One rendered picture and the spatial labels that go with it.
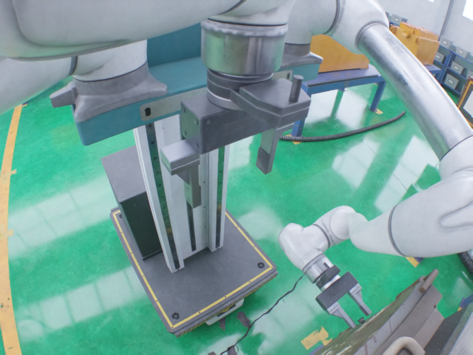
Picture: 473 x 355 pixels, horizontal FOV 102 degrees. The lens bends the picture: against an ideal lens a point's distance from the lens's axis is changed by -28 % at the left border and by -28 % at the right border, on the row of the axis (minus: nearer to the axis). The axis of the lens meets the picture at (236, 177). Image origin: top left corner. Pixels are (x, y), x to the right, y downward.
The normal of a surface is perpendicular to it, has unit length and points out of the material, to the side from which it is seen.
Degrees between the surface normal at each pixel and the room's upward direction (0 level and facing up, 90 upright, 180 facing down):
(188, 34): 90
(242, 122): 90
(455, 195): 58
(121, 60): 96
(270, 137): 90
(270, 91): 0
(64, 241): 0
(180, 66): 0
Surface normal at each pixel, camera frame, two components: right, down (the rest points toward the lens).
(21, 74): 0.81, 0.57
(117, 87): 0.52, 0.55
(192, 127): -0.81, 0.36
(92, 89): -0.02, 0.63
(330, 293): -0.15, -0.60
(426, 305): 0.07, -0.71
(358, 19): -0.42, 0.37
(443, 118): -0.70, -0.18
